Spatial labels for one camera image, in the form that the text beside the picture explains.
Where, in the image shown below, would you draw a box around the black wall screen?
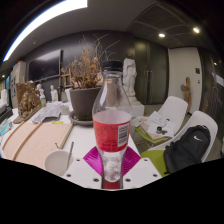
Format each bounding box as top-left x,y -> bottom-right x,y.
27,49 -> 63,82

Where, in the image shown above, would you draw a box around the white chair with green seat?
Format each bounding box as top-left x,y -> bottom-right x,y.
141,110 -> 219,178
134,95 -> 189,146

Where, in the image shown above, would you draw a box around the golden brown carved sculpture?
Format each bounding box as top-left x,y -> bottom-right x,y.
13,87 -> 43,124

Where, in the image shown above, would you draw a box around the long ceiling light strip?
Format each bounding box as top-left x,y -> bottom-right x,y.
3,0 -> 88,63

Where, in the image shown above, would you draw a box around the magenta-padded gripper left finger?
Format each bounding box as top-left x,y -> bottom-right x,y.
62,146 -> 103,190

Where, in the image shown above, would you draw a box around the crumpled printed paper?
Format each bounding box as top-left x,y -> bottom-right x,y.
31,103 -> 71,124

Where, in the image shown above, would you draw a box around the blue plastic packet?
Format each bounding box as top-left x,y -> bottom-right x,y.
0,118 -> 12,136

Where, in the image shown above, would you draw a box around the white cabinet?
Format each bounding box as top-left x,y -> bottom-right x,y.
9,61 -> 27,108

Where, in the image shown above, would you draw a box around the small white figurine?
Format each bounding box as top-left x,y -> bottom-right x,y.
49,84 -> 59,103

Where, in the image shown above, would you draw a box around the stack of papers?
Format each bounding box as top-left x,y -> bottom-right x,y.
139,110 -> 176,141

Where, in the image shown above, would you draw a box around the light wooden board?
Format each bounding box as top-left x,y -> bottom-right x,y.
1,121 -> 74,169

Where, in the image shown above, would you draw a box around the wooden figure statue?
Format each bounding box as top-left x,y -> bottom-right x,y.
180,76 -> 193,104

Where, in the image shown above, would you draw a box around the small pale plastic bottle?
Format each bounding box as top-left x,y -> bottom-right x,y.
39,93 -> 48,108

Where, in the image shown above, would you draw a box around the white plaster statue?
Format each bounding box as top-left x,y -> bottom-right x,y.
122,57 -> 146,118

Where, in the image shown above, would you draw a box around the wooden easel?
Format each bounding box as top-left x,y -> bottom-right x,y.
58,68 -> 74,101

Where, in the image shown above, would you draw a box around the ceiling spot lights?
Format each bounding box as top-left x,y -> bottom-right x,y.
157,25 -> 202,39

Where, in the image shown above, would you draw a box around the black backpack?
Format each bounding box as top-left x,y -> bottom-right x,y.
163,124 -> 212,174

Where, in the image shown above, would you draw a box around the clear red-labelled drink bottle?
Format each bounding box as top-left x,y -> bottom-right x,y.
92,59 -> 133,190

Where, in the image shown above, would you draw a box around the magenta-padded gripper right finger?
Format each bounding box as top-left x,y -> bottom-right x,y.
122,146 -> 163,190

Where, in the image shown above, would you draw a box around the metal spoon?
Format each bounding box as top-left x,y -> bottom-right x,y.
65,141 -> 75,171

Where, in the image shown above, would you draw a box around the dark plant saucer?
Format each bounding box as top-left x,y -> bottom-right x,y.
68,110 -> 96,127

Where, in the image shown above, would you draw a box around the dry plant in dark pot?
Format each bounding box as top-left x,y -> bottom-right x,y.
60,33 -> 121,121

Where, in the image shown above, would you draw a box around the small white cup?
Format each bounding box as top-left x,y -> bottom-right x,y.
61,104 -> 71,116

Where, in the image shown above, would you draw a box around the white mug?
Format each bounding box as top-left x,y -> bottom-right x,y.
43,149 -> 75,178

